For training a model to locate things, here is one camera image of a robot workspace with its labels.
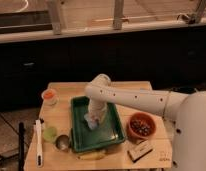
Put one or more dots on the light green cup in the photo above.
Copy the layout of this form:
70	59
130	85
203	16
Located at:
50	134

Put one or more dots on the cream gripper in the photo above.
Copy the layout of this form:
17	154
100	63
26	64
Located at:
96	113

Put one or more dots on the small metal cup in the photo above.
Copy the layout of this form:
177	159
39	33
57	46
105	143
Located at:
62	143

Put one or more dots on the yellow banana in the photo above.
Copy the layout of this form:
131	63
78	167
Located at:
95	155

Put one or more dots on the white long-handled brush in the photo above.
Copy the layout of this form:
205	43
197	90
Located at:
39	143

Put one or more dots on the black pole stand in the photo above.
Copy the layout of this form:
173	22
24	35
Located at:
21	147

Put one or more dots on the green plastic tray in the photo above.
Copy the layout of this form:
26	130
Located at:
84	139

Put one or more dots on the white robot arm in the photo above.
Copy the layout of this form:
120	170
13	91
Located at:
188	111

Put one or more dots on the wooden block eraser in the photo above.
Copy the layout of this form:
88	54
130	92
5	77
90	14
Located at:
140	150

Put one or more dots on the blue sponge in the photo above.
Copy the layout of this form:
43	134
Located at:
92	124

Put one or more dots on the jar with orange lid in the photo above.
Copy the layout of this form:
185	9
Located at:
49	96

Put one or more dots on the orange bowl with beads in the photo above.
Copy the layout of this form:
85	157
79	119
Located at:
140	126

